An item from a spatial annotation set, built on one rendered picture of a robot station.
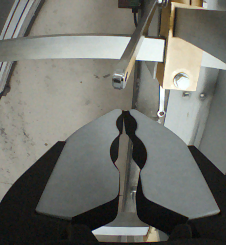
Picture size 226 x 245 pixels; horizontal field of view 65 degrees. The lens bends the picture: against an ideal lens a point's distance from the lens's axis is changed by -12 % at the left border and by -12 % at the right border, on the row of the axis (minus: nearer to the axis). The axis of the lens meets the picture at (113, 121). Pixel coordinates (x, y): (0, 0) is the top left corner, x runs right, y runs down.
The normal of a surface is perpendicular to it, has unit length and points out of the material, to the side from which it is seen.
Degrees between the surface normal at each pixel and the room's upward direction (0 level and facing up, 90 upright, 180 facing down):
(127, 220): 90
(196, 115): 0
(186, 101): 0
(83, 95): 0
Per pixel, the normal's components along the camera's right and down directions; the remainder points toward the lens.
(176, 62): -0.02, 0.52
